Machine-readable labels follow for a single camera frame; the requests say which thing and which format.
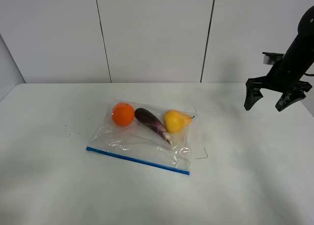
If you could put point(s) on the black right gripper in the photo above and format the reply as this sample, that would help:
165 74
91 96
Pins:
292 93

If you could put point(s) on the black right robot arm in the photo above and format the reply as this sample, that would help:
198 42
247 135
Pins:
287 69

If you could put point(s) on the purple eggplant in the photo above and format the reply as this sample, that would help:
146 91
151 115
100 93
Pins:
153 123

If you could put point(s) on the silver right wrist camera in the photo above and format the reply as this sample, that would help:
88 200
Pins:
271 58

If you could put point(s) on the orange fruit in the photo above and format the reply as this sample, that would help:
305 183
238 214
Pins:
122 114

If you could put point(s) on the clear zip bag blue seal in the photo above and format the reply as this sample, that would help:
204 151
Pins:
137 143

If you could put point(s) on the yellow pear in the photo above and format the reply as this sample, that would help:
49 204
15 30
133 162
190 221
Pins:
176 121

